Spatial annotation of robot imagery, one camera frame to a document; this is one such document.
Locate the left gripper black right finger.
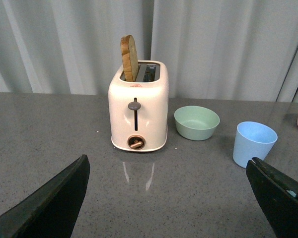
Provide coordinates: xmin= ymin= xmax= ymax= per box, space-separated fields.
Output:
xmin=246 ymin=157 xmax=298 ymax=238

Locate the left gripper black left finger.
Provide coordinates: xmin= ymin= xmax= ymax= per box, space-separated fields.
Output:
xmin=0 ymin=155 xmax=90 ymax=238

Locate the light blue cup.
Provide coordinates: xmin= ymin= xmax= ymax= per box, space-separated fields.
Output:
xmin=233 ymin=121 xmax=278 ymax=168

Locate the green bowl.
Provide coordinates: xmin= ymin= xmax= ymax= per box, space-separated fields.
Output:
xmin=174 ymin=106 xmax=220 ymax=141

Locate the cream two-slot toaster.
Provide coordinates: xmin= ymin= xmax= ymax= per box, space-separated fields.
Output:
xmin=108 ymin=60 xmax=169 ymax=152

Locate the toasted bread slice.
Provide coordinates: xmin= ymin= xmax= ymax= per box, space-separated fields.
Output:
xmin=120 ymin=35 xmax=139 ymax=82

